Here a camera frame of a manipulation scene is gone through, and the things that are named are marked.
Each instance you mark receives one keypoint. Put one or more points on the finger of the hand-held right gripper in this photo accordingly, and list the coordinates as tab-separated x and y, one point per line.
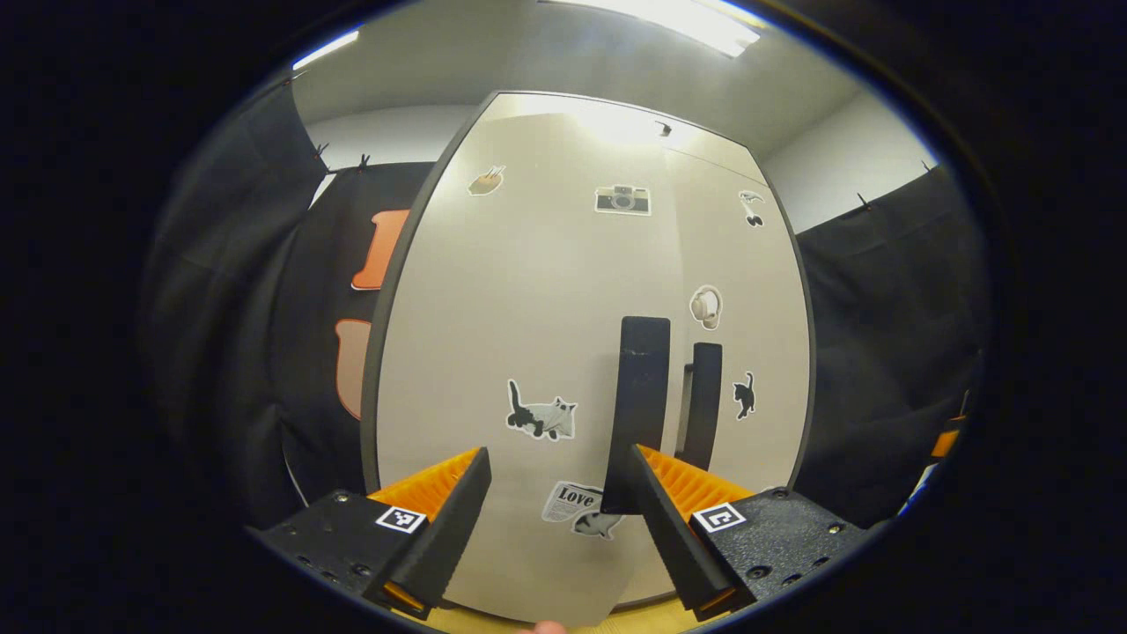
946	438

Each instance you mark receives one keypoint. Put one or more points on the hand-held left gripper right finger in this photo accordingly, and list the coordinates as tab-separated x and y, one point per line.
682	546

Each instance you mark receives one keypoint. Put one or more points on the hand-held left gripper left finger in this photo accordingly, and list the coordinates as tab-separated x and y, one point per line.
440	546

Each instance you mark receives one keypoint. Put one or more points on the white cabinet door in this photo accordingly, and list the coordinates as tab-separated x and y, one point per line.
511	308
757	264

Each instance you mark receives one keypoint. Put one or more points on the black backdrop cloth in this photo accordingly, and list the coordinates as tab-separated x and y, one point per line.
880	352

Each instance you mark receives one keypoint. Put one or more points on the white cabinet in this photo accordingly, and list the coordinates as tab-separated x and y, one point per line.
368	396

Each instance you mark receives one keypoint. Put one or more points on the white cabinet drawer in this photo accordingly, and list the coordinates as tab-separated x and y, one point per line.
563	106

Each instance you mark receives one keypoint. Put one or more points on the narrow ceiling light strip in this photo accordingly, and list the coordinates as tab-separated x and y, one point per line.
326	49

